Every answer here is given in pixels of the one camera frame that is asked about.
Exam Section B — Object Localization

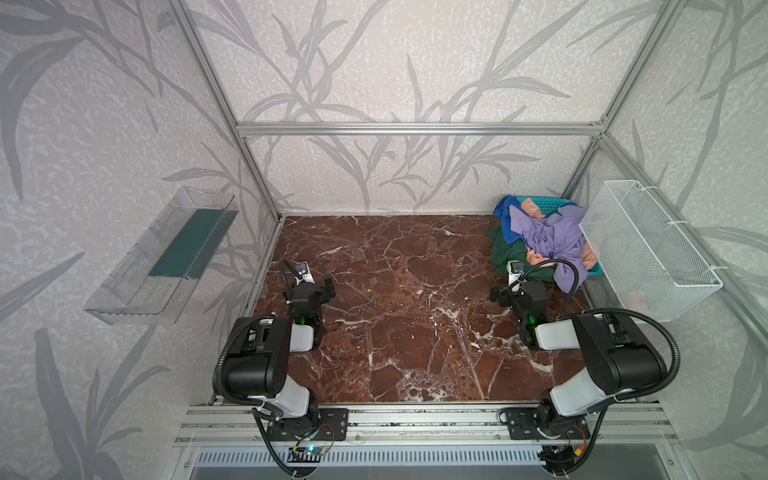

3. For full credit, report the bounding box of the left circuit board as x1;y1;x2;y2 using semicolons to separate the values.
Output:
288;444;332;463

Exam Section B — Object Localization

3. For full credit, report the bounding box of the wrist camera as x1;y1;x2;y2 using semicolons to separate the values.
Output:
506;260;525;291
292;262;315;283

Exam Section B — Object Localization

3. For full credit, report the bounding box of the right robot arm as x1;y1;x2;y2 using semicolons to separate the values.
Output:
490;261;682;440

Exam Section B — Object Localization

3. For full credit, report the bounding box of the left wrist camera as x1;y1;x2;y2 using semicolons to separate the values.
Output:
292;262;315;283

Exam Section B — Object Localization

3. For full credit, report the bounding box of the aluminium front rail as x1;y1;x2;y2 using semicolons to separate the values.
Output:
173;402;680;447

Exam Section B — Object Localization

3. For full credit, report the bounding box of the right wiring bundle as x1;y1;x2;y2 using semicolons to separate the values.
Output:
536;440;592;478

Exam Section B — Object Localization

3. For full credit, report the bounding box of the green t-shirt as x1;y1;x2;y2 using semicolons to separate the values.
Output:
489;225;544;276

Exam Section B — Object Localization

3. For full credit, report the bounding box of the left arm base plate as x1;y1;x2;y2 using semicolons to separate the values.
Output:
267;407;350;441

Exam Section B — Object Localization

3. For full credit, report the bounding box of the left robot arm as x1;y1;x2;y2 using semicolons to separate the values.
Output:
212;277;335;438

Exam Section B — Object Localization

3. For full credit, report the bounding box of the purple t-shirt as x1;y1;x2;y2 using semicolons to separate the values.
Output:
509;204;589;293

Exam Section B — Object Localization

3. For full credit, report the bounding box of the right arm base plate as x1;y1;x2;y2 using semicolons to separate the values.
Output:
497;406;591;441

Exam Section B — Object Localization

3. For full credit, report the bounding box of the clear plastic tray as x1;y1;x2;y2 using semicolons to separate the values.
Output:
84;187;239;326

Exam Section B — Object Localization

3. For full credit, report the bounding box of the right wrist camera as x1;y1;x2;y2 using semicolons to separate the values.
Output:
506;260;525;291

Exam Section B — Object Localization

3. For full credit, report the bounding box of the teal plastic basket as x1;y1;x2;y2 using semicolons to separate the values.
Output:
517;196;605;278

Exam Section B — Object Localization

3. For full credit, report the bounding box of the pink t-shirt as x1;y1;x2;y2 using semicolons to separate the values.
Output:
515;203;598;275

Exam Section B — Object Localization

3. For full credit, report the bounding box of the blue t-shirt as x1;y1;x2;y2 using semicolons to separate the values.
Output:
493;195;521;244

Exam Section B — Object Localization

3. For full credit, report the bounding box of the white wire basket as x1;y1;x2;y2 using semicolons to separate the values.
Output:
580;180;723;322

